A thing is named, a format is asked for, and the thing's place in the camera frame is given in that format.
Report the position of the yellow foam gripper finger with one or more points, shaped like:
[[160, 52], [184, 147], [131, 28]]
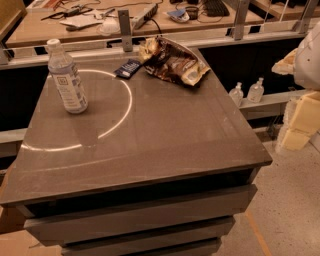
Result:
[[286, 65]]

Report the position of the brown chip bag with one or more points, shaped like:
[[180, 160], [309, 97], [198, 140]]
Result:
[[171, 62]]

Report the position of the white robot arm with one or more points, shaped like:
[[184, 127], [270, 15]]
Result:
[[303, 63]]

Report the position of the right hand sanitizer bottle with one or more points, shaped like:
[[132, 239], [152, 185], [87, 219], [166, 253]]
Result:
[[256, 91]]

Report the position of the hand sanitizer bottle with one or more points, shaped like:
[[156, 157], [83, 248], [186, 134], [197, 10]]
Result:
[[237, 94], [256, 91]]

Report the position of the left hand sanitizer bottle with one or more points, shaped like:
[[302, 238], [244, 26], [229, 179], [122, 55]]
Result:
[[237, 94]]

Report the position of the clear plastic water bottle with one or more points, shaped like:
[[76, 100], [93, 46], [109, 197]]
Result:
[[66, 77]]

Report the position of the yellow foam block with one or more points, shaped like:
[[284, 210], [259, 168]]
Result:
[[301, 121]]

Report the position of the black keyboard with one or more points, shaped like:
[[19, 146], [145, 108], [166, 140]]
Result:
[[215, 8]]

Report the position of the black tape roll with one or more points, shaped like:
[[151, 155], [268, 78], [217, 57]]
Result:
[[192, 12]]

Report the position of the blue and white pouch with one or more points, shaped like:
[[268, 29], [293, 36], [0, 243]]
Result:
[[179, 16]]

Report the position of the small blue snack packet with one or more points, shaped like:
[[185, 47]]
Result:
[[128, 69]]

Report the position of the white power strip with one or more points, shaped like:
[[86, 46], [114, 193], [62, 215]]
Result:
[[146, 14]]

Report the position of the grey drawer cabinet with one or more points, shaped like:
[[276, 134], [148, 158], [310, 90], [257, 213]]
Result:
[[149, 169]]

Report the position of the white paper sheet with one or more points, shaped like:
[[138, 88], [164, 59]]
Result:
[[80, 21]]

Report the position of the wooden background desk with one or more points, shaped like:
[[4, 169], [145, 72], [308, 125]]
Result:
[[33, 32]]

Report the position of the metal frame post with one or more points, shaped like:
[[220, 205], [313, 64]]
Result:
[[125, 30]]

